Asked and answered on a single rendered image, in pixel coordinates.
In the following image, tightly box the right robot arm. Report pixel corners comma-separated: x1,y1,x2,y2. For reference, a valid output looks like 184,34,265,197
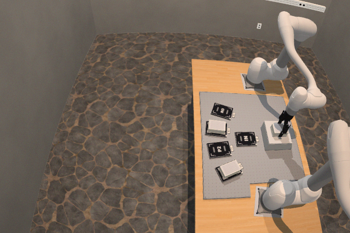
243,11,326,116

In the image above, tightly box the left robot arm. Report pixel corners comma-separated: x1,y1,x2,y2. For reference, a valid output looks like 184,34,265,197
257,120,350,219

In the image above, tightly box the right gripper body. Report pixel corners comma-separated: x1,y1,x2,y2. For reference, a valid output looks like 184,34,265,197
284,110,294,123

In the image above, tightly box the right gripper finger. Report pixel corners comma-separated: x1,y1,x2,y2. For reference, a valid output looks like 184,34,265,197
279,119,291,137
278,110,285,124

